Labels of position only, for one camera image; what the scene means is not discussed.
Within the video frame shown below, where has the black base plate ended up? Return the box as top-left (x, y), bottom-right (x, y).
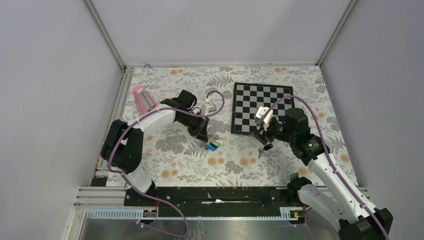
top-left (123, 186), bottom-right (307, 218)

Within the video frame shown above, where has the white cable duct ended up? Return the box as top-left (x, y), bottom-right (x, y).
top-left (85, 207), bottom-right (299, 221)

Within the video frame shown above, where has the key with black fob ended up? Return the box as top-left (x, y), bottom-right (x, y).
top-left (258, 143), bottom-right (273, 159)

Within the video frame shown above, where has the keyring with coloured keys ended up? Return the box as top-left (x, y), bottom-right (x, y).
top-left (204, 134), bottom-right (224, 151)

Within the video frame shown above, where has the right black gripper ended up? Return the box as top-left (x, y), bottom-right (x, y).
top-left (250, 118), bottom-right (296, 146)

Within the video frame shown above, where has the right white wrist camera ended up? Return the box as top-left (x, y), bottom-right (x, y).
top-left (254, 106), bottom-right (273, 130)

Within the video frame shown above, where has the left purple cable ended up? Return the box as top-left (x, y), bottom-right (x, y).
top-left (107, 90), bottom-right (225, 238)

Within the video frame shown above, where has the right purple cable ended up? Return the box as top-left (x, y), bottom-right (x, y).
top-left (263, 95), bottom-right (392, 240)

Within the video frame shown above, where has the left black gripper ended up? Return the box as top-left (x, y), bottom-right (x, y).
top-left (178, 111), bottom-right (210, 143)

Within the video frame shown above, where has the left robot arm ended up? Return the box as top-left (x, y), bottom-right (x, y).
top-left (100, 90), bottom-right (217, 206)

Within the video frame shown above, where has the purple cable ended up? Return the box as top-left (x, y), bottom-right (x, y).
top-left (263, 95), bottom-right (392, 240)
top-left (107, 90), bottom-right (225, 238)

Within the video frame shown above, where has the black white chessboard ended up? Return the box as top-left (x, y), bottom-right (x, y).
top-left (230, 82), bottom-right (294, 135)

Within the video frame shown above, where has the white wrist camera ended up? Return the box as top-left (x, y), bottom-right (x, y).
top-left (254, 106), bottom-right (273, 130)
top-left (199, 102), bottom-right (217, 116)

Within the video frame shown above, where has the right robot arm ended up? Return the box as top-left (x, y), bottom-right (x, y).
top-left (253, 106), bottom-right (393, 240)

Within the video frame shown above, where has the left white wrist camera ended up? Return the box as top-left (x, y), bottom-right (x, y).
top-left (199, 102), bottom-right (217, 116)

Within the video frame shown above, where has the floral table mat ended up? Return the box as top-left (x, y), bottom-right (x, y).
top-left (130, 66), bottom-right (357, 187)

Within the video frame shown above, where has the pink box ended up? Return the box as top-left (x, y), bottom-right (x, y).
top-left (133, 85), bottom-right (158, 116)

